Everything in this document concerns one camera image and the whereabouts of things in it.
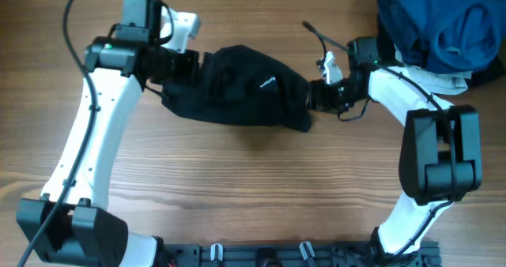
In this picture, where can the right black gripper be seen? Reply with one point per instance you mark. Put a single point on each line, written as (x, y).
(316, 95)

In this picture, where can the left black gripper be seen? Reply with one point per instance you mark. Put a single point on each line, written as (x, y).
(194, 64)

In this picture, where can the black t-shirt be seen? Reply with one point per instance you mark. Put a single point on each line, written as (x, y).
(240, 86)

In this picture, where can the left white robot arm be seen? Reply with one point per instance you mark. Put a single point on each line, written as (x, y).
(70, 223)

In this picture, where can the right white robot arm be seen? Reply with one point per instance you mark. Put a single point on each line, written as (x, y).
(440, 158)

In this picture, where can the white folded garment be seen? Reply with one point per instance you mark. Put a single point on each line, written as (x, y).
(450, 84)

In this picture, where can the blue garment on pile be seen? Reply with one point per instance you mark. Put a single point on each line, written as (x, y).
(445, 36)

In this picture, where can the black garment under pile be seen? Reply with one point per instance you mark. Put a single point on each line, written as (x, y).
(386, 49)

